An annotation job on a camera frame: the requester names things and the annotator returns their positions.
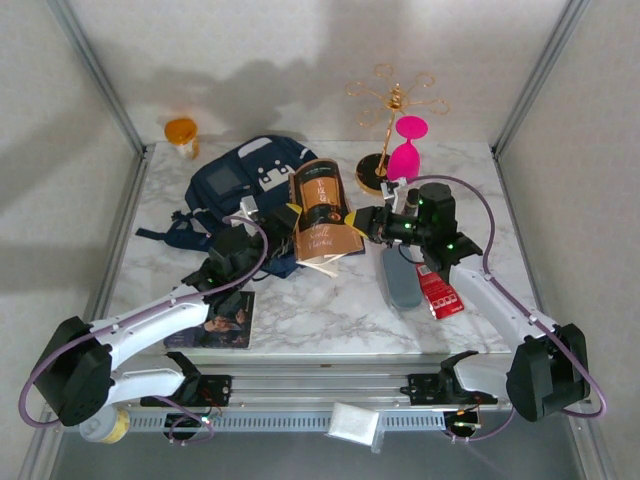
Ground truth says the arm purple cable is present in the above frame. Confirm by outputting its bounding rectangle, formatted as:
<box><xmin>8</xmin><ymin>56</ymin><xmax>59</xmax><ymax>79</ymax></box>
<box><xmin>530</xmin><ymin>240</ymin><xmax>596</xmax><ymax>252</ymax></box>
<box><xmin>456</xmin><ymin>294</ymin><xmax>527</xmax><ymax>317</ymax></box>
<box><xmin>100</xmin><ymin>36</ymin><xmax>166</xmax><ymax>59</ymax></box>
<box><xmin>18</xmin><ymin>214</ymin><xmax>271</xmax><ymax>446</ymax></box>
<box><xmin>399</xmin><ymin>174</ymin><xmax>609</xmax><ymax>446</ymax></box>

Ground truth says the aluminium frame post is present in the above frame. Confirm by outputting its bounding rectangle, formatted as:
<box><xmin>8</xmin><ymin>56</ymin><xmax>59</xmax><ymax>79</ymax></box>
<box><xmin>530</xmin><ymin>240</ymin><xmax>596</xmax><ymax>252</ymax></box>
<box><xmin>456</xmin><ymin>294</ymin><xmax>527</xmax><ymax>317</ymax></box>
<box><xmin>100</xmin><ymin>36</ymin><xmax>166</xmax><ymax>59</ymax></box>
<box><xmin>489</xmin><ymin>0</ymin><xmax>592</xmax><ymax>160</ymax></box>
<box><xmin>47</xmin><ymin>0</ymin><xmax>154</xmax><ymax>159</ymax></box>

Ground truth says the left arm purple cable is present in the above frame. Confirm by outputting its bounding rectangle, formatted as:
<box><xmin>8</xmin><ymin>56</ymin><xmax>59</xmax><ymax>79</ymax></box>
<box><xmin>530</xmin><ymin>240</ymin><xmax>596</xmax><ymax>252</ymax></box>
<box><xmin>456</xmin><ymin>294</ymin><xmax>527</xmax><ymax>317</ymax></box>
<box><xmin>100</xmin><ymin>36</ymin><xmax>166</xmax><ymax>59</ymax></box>
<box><xmin>18</xmin><ymin>214</ymin><xmax>271</xmax><ymax>446</ymax></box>

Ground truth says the white plastic packet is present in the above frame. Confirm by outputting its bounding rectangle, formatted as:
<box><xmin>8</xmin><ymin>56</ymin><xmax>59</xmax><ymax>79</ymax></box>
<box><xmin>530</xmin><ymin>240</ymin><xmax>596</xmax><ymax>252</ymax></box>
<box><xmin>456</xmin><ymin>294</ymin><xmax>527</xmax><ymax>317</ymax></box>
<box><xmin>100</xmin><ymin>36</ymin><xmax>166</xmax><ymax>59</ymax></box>
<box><xmin>324</xmin><ymin>401</ymin><xmax>385</xmax><ymax>454</ymax></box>

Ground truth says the brown scroll cover book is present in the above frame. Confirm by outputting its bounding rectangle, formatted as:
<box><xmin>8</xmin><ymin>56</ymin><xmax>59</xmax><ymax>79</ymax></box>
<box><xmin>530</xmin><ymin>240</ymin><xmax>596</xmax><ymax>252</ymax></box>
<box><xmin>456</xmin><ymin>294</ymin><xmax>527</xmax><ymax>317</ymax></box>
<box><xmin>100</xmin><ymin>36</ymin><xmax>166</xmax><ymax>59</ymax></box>
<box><xmin>287</xmin><ymin>158</ymin><xmax>367</xmax><ymax>277</ymax></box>

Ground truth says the orange pill bottle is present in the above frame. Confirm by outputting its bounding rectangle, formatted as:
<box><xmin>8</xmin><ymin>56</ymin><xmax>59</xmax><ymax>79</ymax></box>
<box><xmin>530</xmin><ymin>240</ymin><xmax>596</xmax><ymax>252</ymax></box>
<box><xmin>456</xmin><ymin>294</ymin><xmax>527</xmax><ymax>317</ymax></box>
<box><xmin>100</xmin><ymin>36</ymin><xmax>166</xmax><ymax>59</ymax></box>
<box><xmin>164</xmin><ymin>117</ymin><xmax>201</xmax><ymax>161</ymax></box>

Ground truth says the aluminium rail frame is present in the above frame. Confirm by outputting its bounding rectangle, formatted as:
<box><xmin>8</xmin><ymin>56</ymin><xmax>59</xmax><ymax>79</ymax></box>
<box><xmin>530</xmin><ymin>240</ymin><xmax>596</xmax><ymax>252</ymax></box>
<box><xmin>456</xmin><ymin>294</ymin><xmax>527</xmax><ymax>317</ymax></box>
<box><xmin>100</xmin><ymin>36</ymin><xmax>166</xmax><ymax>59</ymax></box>
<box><xmin>44</xmin><ymin>349</ymin><xmax>594</xmax><ymax>414</ymax></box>

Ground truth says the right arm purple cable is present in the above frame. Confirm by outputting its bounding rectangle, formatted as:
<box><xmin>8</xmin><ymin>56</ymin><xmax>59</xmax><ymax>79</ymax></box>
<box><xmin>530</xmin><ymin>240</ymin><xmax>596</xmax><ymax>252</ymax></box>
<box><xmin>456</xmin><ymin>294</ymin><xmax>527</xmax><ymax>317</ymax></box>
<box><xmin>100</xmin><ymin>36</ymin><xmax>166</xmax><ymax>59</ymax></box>
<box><xmin>399</xmin><ymin>174</ymin><xmax>609</xmax><ymax>446</ymax></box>

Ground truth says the tin can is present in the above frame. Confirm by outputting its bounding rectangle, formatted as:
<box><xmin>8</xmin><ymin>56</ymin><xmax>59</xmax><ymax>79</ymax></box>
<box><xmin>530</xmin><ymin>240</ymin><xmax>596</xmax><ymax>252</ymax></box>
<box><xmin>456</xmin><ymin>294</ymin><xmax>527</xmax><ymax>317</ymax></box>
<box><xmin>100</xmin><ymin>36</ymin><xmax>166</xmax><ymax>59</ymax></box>
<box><xmin>79</xmin><ymin>405</ymin><xmax>131</xmax><ymax>445</ymax></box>

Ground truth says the gold wire glass rack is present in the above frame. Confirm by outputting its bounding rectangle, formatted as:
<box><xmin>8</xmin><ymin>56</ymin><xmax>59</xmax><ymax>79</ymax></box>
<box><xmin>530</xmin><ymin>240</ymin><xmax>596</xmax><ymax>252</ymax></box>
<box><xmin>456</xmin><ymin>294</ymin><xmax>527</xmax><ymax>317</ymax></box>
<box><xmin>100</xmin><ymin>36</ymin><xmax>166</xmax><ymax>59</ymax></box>
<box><xmin>344</xmin><ymin>63</ymin><xmax>451</xmax><ymax>201</ymax></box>

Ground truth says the grey slotted cable duct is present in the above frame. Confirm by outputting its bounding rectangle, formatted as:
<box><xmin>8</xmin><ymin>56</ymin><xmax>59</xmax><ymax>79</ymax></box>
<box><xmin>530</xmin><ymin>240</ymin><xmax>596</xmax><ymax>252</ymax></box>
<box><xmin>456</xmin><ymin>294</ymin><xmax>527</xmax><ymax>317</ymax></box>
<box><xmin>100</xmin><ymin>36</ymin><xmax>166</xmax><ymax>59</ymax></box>
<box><xmin>59</xmin><ymin>410</ymin><xmax>451</xmax><ymax>434</ymax></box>

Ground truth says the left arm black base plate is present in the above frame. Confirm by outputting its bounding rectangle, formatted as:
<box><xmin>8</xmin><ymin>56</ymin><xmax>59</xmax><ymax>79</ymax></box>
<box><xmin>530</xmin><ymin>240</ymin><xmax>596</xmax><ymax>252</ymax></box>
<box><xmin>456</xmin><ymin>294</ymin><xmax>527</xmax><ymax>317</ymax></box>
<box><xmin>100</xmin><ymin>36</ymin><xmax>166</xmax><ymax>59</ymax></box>
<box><xmin>139</xmin><ymin>374</ymin><xmax>234</xmax><ymax>407</ymax></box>

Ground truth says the navy blue student backpack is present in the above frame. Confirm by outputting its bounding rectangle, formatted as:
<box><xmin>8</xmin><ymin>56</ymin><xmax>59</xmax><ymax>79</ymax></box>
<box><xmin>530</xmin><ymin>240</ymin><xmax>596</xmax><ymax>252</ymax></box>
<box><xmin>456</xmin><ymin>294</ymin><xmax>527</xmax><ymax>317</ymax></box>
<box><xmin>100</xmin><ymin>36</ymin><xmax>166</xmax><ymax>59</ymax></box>
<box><xmin>135</xmin><ymin>134</ymin><xmax>321</xmax><ymax>281</ymax></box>

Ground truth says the dark book with faces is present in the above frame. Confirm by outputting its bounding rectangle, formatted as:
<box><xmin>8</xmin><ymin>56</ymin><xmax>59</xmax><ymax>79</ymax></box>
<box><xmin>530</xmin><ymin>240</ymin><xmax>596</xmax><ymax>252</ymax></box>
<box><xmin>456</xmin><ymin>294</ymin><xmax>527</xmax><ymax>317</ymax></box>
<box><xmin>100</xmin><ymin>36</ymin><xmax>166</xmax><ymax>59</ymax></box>
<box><xmin>163</xmin><ymin>290</ymin><xmax>256</xmax><ymax>351</ymax></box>

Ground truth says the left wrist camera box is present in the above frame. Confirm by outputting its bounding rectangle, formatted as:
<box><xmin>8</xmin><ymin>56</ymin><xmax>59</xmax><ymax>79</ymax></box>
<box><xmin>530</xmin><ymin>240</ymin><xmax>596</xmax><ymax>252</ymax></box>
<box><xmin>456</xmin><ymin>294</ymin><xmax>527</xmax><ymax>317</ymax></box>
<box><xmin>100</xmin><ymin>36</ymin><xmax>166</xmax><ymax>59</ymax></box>
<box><xmin>238</xmin><ymin>196</ymin><xmax>262</xmax><ymax>222</ymax></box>

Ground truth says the pink wine glass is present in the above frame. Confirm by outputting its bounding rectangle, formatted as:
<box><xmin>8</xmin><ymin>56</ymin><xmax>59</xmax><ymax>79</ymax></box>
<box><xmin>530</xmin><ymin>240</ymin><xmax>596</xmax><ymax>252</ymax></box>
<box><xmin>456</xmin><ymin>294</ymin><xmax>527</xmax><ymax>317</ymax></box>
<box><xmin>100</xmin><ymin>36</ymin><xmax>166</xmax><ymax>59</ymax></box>
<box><xmin>388</xmin><ymin>115</ymin><xmax>431</xmax><ymax>182</ymax></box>

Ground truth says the grey glasses case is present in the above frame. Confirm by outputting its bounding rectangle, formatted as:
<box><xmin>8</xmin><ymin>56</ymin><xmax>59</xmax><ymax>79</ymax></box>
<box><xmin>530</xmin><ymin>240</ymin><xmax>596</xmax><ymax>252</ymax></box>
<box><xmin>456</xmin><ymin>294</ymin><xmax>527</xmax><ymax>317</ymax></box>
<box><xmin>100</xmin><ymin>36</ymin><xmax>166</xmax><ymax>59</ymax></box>
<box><xmin>380</xmin><ymin>244</ymin><xmax>424</xmax><ymax>312</ymax></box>

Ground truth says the red packet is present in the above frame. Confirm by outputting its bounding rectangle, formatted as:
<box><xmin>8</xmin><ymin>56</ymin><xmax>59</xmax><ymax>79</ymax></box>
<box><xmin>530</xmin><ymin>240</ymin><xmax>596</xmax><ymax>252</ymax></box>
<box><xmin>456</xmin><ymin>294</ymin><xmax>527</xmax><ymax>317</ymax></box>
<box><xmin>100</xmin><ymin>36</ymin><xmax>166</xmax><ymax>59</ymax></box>
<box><xmin>415</xmin><ymin>263</ymin><xmax>465</xmax><ymax>320</ymax></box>

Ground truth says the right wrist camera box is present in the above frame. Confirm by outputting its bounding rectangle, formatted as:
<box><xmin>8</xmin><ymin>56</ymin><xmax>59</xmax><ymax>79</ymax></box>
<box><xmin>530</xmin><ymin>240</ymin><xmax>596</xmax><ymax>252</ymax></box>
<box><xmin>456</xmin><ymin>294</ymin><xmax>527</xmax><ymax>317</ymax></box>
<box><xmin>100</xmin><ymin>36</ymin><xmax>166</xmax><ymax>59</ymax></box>
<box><xmin>379</xmin><ymin>178</ymin><xmax>410</xmax><ymax>214</ymax></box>

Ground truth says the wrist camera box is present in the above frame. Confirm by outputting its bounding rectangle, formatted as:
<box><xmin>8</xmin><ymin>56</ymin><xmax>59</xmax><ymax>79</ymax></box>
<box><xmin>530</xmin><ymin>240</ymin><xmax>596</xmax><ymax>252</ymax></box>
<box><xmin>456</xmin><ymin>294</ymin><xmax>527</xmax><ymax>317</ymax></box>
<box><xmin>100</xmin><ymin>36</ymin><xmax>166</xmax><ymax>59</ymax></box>
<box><xmin>379</xmin><ymin>178</ymin><xmax>410</xmax><ymax>214</ymax></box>
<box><xmin>238</xmin><ymin>196</ymin><xmax>262</xmax><ymax>222</ymax></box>

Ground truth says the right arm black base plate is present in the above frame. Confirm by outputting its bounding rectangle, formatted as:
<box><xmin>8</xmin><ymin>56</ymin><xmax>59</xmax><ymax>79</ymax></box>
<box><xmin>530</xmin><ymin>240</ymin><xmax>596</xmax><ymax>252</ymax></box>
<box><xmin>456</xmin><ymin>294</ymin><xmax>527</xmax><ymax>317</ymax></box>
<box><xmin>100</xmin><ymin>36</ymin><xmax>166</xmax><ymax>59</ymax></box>
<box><xmin>399</xmin><ymin>372</ymin><xmax>500</xmax><ymax>406</ymax></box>

